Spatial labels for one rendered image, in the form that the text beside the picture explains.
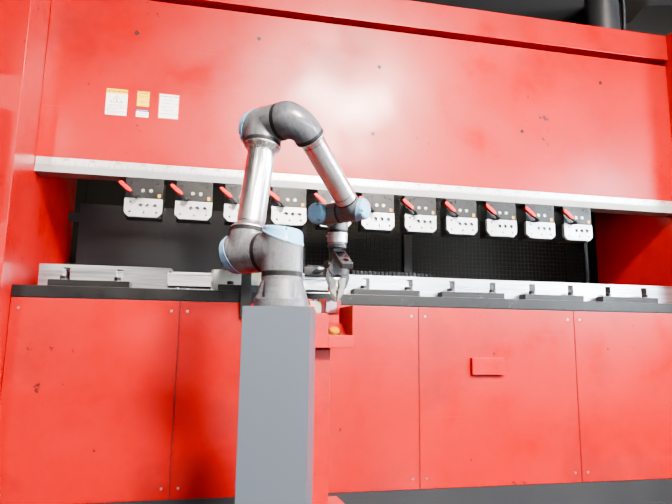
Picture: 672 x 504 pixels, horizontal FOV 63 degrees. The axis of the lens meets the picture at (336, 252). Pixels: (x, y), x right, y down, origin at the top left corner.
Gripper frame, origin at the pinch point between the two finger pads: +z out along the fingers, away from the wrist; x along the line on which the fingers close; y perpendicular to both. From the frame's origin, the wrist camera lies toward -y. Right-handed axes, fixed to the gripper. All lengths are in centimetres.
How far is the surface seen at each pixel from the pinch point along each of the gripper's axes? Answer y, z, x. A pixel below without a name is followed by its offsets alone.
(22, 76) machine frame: 32, -78, 115
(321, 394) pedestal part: -3.0, 34.0, 5.2
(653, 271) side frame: 38, -20, -188
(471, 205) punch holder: 32, -45, -74
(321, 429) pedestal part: -4.0, 45.9, 4.9
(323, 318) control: -5.7, 7.2, 6.3
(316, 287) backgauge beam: 62, -4, -9
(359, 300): 22.5, 0.8, -16.9
